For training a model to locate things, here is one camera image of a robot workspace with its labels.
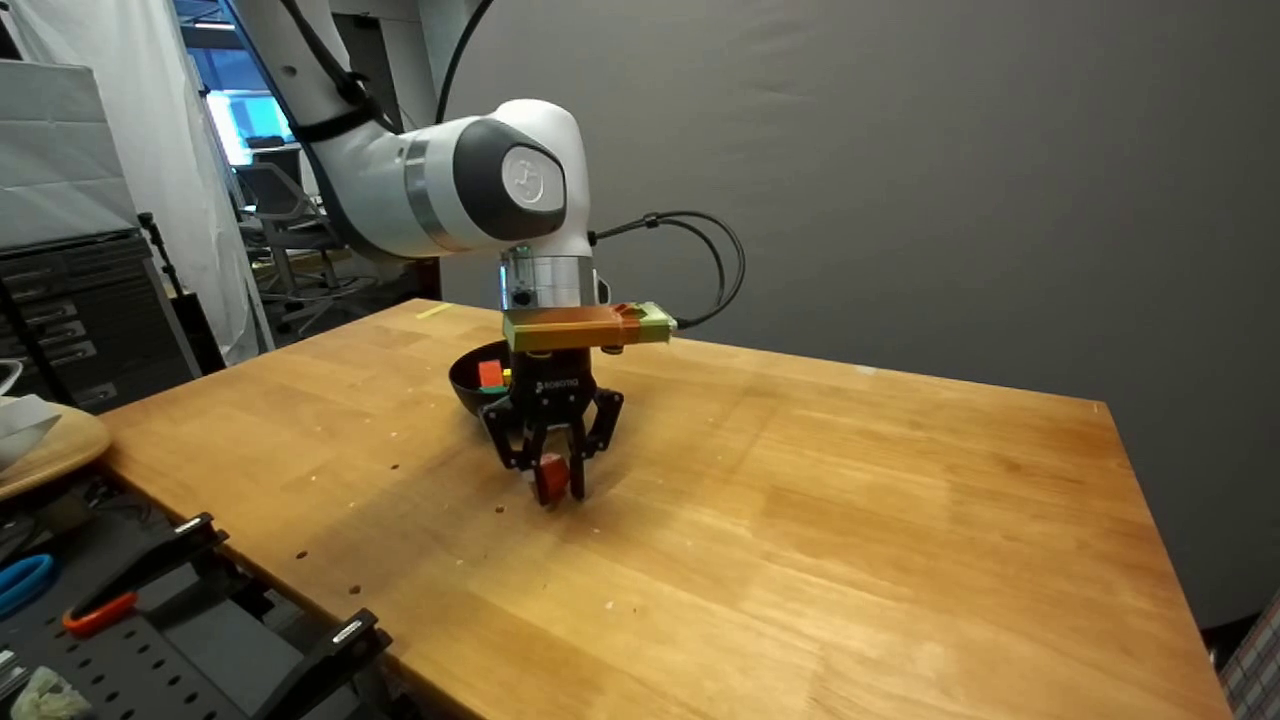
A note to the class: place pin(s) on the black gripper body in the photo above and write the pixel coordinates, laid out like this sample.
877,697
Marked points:
552,386

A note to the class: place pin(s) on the grey storage box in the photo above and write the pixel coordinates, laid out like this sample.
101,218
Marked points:
60,155

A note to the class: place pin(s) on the bright blue monitor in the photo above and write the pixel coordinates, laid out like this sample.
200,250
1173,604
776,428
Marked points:
247,121

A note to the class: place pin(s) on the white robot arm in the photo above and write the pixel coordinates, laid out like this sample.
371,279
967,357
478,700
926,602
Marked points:
443,175

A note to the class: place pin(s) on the white crumpled plastic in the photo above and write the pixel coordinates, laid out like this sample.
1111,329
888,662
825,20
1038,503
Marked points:
23,421

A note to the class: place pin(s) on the black round bowl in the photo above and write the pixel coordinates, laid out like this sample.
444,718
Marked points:
471,382

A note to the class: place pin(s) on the round wooden board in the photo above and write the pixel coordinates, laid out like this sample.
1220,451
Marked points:
60,461

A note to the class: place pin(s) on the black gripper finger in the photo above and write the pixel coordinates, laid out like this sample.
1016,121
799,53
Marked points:
508,434
599,434

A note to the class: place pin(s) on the tan wrist camera bar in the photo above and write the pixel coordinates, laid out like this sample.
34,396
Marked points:
583,329

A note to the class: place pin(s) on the grey fabric backdrop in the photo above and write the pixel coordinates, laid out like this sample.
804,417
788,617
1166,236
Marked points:
1003,175

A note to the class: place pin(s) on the black equipment case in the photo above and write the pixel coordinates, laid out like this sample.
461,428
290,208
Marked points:
83,322

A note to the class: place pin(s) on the orange wooden cube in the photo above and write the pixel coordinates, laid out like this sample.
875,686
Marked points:
551,478

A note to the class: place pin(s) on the black perforated side table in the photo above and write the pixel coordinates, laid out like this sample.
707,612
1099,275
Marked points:
160,666

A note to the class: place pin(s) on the white fabric curtain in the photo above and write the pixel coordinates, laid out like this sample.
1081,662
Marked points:
147,133

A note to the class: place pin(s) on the black stand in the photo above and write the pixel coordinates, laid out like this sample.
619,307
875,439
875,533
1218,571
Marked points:
181,313

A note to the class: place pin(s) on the small white plastic part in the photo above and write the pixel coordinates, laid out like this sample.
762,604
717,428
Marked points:
42,697

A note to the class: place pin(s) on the dark office chair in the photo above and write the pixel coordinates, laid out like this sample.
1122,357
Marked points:
273,214

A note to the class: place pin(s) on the grey striped fabric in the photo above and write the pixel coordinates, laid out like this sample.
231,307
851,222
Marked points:
1255,666

